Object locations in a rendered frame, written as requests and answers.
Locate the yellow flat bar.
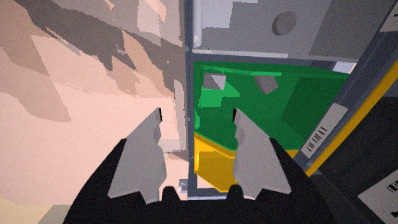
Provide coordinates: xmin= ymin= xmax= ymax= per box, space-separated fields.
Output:
xmin=305 ymin=59 xmax=398 ymax=177

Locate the grey metal block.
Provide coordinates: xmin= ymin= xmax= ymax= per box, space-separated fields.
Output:
xmin=203 ymin=73 xmax=226 ymax=90
xmin=254 ymin=76 xmax=278 ymax=95

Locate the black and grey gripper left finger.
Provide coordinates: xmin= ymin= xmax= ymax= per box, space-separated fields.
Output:
xmin=63 ymin=107 xmax=167 ymax=224

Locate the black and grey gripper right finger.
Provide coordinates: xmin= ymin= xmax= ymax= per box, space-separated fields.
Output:
xmin=233 ymin=108 xmax=337 ymax=224

